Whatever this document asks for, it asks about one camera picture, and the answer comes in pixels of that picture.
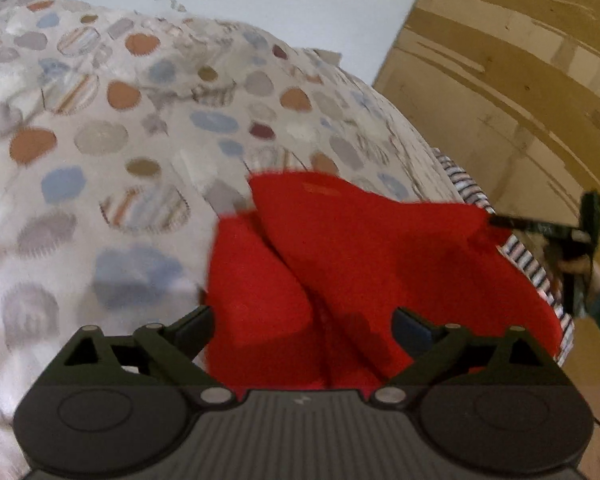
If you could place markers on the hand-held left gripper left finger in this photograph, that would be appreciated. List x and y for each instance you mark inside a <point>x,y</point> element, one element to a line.
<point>196,327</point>

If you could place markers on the red knit sweater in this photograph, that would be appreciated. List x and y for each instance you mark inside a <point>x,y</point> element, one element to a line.
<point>355,240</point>

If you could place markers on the spotted quilt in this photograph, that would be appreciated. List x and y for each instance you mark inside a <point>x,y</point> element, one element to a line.
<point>105,135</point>

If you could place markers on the wooden board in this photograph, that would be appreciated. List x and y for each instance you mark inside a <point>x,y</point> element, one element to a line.
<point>505,60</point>

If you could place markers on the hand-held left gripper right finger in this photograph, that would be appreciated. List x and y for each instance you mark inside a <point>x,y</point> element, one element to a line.
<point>409,331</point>

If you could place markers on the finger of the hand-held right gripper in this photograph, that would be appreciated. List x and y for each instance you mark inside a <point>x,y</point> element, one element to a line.
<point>535,226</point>

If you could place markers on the striped bedsheet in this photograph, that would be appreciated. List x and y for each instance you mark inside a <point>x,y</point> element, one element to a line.
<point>527,260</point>

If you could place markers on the person's right hand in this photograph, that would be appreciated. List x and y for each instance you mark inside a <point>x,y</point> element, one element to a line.
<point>574,266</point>

